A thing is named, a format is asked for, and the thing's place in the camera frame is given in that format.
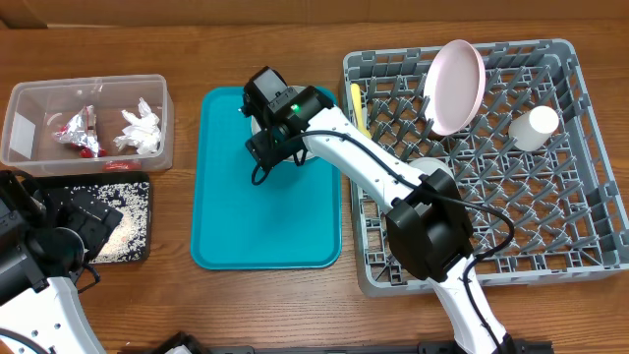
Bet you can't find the spilled white rice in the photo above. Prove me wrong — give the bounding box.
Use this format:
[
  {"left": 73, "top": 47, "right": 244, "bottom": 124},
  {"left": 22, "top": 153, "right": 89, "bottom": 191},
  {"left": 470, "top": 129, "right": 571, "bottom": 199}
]
[{"left": 71, "top": 182, "right": 150, "bottom": 264}]

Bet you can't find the grey small plate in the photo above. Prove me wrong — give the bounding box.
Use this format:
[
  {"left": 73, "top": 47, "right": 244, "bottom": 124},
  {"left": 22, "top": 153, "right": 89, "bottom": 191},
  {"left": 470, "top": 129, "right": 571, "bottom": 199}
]
[{"left": 250, "top": 86, "right": 315, "bottom": 166}]

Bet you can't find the yellow plastic spoon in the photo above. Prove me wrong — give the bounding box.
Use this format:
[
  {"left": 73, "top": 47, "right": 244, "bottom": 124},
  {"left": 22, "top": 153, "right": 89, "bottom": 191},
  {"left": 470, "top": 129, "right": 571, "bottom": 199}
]
[{"left": 350, "top": 84, "right": 372, "bottom": 139}]

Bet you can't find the white napkin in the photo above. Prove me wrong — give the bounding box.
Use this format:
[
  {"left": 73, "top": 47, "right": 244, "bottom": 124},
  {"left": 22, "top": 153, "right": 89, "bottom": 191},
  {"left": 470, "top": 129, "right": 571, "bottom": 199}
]
[{"left": 113, "top": 97, "right": 161, "bottom": 154}]

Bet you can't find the white large plate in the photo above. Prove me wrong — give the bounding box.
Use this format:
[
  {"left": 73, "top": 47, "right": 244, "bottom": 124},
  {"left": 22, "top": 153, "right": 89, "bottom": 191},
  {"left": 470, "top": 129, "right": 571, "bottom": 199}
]
[{"left": 424, "top": 39, "right": 486, "bottom": 136}]

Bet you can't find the teal serving tray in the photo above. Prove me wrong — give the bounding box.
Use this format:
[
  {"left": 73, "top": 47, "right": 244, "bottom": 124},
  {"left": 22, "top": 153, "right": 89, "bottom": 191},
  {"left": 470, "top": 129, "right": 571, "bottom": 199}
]
[{"left": 191, "top": 87, "right": 342, "bottom": 270}]

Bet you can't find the clear plastic bin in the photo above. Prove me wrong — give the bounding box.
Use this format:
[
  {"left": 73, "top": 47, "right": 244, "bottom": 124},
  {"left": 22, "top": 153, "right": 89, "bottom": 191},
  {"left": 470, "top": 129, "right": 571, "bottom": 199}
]
[{"left": 1, "top": 75, "right": 174, "bottom": 176}]

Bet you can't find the red sauce packet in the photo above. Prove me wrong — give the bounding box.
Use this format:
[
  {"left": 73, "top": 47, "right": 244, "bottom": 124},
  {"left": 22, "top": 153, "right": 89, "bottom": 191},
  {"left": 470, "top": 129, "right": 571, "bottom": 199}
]
[{"left": 103, "top": 160, "right": 137, "bottom": 172}]

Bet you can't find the grey bowl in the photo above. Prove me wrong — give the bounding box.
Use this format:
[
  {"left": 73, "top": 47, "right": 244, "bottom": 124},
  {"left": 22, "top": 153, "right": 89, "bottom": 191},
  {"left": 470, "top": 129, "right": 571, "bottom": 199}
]
[{"left": 409, "top": 157, "right": 454, "bottom": 178}]

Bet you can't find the silver foil wrapper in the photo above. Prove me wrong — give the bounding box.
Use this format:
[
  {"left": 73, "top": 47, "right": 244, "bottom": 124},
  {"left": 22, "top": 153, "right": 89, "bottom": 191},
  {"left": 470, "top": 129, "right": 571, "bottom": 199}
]
[{"left": 52, "top": 105, "right": 107, "bottom": 158}]

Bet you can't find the grey dishwasher rack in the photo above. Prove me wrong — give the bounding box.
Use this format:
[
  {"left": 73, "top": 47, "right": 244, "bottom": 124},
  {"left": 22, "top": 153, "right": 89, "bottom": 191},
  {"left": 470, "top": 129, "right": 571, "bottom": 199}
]
[{"left": 343, "top": 39, "right": 628, "bottom": 285}]

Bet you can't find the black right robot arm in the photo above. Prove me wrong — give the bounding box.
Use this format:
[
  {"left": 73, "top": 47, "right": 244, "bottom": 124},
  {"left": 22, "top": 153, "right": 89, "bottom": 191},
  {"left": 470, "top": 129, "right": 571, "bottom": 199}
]
[{"left": 242, "top": 67, "right": 516, "bottom": 353}]

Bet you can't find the black plastic tray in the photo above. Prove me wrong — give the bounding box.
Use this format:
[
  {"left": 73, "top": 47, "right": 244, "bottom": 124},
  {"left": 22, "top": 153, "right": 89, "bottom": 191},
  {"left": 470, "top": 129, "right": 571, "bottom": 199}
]
[{"left": 36, "top": 171, "right": 152, "bottom": 261}]

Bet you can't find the white plastic cup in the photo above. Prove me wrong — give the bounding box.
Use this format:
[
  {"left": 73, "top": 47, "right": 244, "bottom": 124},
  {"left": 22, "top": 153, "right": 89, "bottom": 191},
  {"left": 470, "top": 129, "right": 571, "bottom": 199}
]
[{"left": 508, "top": 106, "right": 559, "bottom": 151}]

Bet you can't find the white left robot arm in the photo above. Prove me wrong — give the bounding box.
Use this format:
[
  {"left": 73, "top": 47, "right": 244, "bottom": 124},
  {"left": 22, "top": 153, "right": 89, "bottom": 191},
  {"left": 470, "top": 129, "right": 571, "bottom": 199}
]
[{"left": 1, "top": 170, "right": 123, "bottom": 353}]

